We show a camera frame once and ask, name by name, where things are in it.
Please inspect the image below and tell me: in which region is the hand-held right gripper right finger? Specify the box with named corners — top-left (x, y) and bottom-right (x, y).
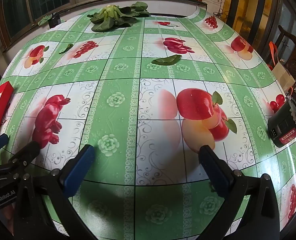
top-left (198, 144), bottom-right (281, 240)

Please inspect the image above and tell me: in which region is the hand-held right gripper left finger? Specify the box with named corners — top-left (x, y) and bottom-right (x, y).
top-left (13, 144), bottom-right (96, 240)

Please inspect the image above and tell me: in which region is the shallow red cardboard box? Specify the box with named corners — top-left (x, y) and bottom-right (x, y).
top-left (0, 82), bottom-right (14, 143)

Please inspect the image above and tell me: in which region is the person's left hand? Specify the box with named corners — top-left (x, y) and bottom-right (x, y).
top-left (0, 203), bottom-right (15, 237)

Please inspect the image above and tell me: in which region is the black battery pack red label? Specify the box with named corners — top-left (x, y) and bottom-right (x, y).
top-left (267, 97), bottom-right (296, 148)

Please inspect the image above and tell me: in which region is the green fruit print tablecloth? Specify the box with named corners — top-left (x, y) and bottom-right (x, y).
top-left (0, 5), bottom-right (296, 240)

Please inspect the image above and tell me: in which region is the brown cardboard box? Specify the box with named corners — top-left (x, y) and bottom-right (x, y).
top-left (271, 59), bottom-right (296, 90)

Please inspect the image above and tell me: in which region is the small black device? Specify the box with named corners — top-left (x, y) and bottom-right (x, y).
top-left (47, 12), bottom-right (61, 28)

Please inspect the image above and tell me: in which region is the carved dark wooden chair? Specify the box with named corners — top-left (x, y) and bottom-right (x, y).
top-left (278, 25), bottom-right (296, 80)

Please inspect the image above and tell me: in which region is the green bok choy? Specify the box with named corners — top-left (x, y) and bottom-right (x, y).
top-left (87, 2), bottom-right (151, 32)

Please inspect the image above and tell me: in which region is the gold framed glass door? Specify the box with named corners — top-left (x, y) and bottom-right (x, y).
top-left (225, 0), bottom-right (296, 63)

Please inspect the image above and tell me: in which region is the orange strap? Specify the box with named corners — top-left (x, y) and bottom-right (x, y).
top-left (268, 41), bottom-right (278, 67)

